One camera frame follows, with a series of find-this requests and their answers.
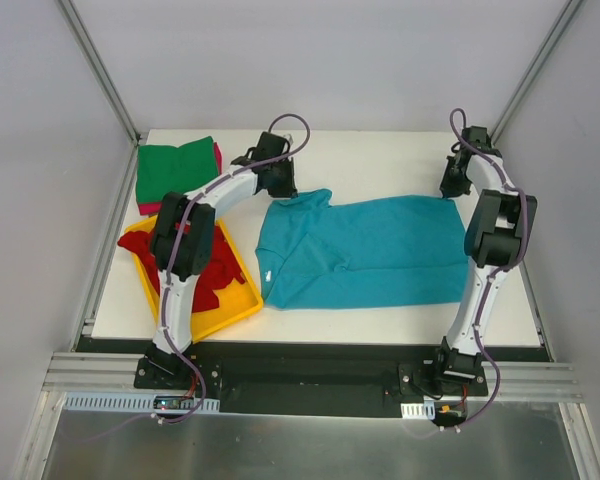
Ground teal t shirt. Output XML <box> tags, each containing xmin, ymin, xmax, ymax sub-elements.
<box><xmin>255</xmin><ymin>189</ymin><xmax>468</xmax><ymax>310</ymax></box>

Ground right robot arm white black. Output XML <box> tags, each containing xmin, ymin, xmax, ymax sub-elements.
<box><xmin>409</xmin><ymin>126</ymin><xmax>537</xmax><ymax>400</ymax></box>

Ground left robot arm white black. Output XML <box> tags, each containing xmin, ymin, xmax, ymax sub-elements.
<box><xmin>144</xmin><ymin>131</ymin><xmax>297</xmax><ymax>389</ymax></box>

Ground red t shirt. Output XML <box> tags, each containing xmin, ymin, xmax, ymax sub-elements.
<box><xmin>117</xmin><ymin>226</ymin><xmax>245</xmax><ymax>313</ymax></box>

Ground folded green t shirt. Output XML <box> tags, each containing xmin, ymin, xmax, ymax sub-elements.
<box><xmin>135</xmin><ymin>135</ymin><xmax>220</xmax><ymax>205</ymax></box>

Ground folded pink t shirt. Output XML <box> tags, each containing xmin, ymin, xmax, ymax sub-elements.
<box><xmin>137</xmin><ymin>142</ymin><xmax>227</xmax><ymax>217</ymax></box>

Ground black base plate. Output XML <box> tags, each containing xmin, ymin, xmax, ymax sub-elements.
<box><xmin>74</xmin><ymin>335</ymin><xmax>554</xmax><ymax>417</ymax></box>

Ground right aluminium frame post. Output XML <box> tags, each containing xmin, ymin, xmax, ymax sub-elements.
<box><xmin>490</xmin><ymin>0</ymin><xmax>586</xmax><ymax>145</ymax></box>

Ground aluminium frame post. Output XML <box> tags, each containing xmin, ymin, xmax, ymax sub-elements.
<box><xmin>490</xmin><ymin>0</ymin><xmax>586</xmax><ymax>145</ymax></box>
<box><xmin>55</xmin><ymin>0</ymin><xmax>141</xmax><ymax>146</ymax></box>

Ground right white cable duct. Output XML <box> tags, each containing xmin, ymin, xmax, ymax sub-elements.
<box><xmin>400</xmin><ymin>401</ymin><xmax>436</xmax><ymax>421</ymax></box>

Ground white cable duct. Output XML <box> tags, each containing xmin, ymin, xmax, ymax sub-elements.
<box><xmin>64</xmin><ymin>392</ymin><xmax>220</xmax><ymax>416</ymax></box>
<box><xmin>400</xmin><ymin>401</ymin><xmax>436</xmax><ymax>421</ymax></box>

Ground left aluminium frame post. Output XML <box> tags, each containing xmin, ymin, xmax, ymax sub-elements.
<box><xmin>55</xmin><ymin>0</ymin><xmax>141</xmax><ymax>146</ymax></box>

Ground front aluminium rail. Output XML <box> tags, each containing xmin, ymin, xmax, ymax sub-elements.
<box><xmin>42</xmin><ymin>350</ymin><xmax>146</xmax><ymax>392</ymax></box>

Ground left white cable duct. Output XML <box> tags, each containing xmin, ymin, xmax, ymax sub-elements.
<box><xmin>64</xmin><ymin>392</ymin><xmax>220</xmax><ymax>416</ymax></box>

